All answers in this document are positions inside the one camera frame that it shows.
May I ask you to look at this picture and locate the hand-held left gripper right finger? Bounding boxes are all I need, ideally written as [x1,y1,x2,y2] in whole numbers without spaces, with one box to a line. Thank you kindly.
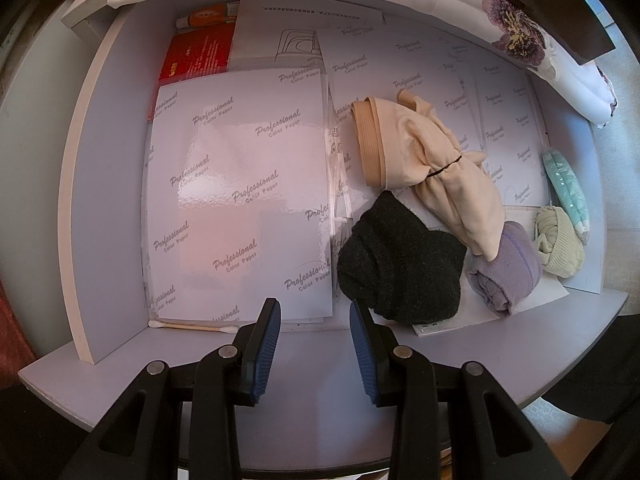
[349,300,568,480]

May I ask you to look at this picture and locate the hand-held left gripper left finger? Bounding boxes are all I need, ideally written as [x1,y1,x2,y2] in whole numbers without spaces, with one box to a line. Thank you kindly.
[60,297,282,480]

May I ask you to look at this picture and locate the white lavender drawer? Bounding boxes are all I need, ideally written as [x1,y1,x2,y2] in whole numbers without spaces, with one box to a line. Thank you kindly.
[17,0,630,466]

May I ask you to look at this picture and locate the black sock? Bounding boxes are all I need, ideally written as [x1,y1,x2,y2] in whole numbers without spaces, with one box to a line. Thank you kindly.
[336,191,468,325]

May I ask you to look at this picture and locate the teal socks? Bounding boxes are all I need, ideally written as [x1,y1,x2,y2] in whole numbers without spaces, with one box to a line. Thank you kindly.
[542,149,591,245]

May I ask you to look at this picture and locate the cotton swab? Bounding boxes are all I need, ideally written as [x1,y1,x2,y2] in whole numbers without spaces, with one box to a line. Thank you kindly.
[148,321,240,332]

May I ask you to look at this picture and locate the lavender sock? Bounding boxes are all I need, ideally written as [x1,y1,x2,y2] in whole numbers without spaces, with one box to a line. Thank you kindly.
[466,220,542,317]

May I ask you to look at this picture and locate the cream beige stockings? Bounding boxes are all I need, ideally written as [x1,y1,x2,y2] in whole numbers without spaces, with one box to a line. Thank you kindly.
[350,89,506,262]

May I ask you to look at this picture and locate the large printed paper stack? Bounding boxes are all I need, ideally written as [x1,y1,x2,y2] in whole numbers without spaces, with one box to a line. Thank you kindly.
[142,65,337,323]

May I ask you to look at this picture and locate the clear plastic sleeve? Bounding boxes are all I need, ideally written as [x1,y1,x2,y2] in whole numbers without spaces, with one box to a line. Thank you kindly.
[322,60,358,261]

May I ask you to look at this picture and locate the pale green ribbed sock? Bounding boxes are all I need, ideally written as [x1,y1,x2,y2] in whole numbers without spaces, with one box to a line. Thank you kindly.
[532,205,586,278]

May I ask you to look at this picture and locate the red packet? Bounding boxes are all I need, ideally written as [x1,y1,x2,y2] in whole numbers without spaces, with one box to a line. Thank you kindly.
[159,27,236,86]

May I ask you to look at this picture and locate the white instruction sheet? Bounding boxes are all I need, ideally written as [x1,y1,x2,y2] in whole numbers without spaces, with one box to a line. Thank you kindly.
[234,0,387,68]

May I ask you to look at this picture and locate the orange white tube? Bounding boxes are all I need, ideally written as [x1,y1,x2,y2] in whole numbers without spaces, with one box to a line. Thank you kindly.
[175,6,238,30]

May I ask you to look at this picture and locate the dark box with gold print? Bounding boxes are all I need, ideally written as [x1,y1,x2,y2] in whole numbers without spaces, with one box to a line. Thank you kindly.
[440,0,617,66]

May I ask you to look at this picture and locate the black hair tie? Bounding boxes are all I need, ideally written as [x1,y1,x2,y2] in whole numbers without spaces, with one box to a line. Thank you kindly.
[427,157,463,177]

